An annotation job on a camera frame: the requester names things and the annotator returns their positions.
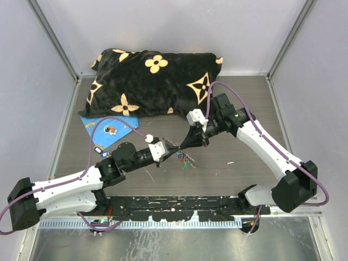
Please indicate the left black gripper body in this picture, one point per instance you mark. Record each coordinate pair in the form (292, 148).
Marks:
(158, 162)

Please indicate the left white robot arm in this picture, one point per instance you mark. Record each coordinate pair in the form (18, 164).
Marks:
(82, 191)

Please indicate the loose blue tagged key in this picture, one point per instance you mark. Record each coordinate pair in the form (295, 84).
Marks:
(105, 154)

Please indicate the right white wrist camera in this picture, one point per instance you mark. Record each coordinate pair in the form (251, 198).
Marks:
(196, 116)

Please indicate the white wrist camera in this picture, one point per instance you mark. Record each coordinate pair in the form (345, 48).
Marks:
(196, 116)
(157, 147)

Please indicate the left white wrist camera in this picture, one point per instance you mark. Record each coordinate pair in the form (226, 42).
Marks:
(157, 147)

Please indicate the black floral plush pillow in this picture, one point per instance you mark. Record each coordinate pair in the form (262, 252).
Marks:
(150, 83)

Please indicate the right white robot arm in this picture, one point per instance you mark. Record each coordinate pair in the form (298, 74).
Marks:
(296, 179)

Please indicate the blue cartoon cloth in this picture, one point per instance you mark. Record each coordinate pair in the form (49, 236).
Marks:
(109, 131)

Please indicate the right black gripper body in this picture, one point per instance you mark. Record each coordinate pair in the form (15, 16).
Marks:
(205, 141)

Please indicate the white slotted cable duct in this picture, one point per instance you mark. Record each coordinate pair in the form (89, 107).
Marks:
(194, 223)

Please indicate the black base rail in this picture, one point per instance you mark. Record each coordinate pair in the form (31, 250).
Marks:
(171, 208)

